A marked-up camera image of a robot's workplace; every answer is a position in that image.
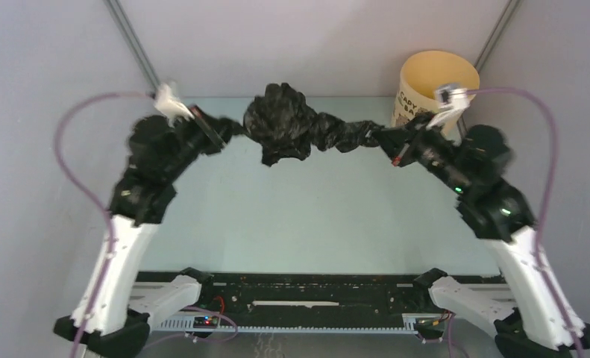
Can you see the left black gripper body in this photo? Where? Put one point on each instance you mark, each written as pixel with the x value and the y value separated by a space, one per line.
pixel 201 136

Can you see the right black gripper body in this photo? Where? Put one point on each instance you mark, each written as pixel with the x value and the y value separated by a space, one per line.
pixel 421 147

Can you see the black plastic trash bag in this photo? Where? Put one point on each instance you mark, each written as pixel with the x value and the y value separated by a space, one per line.
pixel 285 126

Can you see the yellow capybara trash bin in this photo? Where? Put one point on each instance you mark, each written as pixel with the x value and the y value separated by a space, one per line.
pixel 422 74

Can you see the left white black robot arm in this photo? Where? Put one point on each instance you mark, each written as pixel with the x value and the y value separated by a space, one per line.
pixel 160 151

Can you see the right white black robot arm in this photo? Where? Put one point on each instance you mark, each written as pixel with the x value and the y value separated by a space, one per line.
pixel 533 325

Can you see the right small circuit board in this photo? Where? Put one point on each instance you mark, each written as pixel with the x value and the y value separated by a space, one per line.
pixel 430 322

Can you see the small circuit board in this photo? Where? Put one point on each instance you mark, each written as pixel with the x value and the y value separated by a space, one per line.
pixel 205 322
pixel 430 322

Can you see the left small circuit board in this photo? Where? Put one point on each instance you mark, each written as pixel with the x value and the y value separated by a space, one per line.
pixel 205 322

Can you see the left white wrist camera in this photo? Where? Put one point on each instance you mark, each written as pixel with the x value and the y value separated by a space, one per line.
pixel 170 106

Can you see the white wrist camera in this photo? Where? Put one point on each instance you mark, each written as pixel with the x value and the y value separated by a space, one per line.
pixel 170 106
pixel 452 100

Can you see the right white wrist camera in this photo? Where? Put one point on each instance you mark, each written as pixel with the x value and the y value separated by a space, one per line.
pixel 452 100

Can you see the left aluminium corner post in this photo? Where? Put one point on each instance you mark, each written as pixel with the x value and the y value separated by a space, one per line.
pixel 132 40

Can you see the aluminium corner post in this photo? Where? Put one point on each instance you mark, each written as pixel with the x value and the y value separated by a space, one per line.
pixel 132 40
pixel 501 25

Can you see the right aluminium corner post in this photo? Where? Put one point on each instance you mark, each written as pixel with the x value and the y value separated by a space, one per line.
pixel 501 25

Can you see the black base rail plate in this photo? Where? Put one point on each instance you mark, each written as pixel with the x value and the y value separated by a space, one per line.
pixel 311 303

